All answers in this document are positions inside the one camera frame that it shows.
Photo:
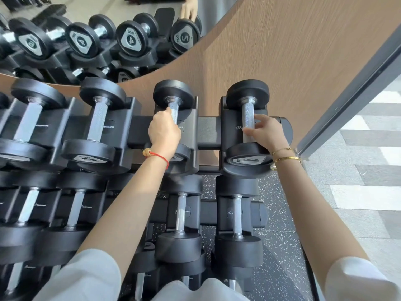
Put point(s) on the person's right hand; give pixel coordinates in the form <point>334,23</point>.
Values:
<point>271,134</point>

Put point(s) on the person's left hand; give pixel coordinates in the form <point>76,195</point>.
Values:
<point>163,134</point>

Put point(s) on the black dumbbell rack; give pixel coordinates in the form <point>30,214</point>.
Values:
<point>206,134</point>

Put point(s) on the person's right forearm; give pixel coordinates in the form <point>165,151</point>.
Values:
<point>313,216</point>

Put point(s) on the person's left forearm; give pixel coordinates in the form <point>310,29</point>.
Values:
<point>125,216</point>

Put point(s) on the rows of black dumbbells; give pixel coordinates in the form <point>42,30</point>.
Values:
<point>100,90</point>

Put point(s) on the white shirt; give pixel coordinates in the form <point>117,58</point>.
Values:
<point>78,279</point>

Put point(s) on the grey window frame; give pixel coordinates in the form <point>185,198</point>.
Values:
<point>360,90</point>

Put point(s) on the round wall mirror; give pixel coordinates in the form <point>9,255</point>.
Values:
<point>78,6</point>

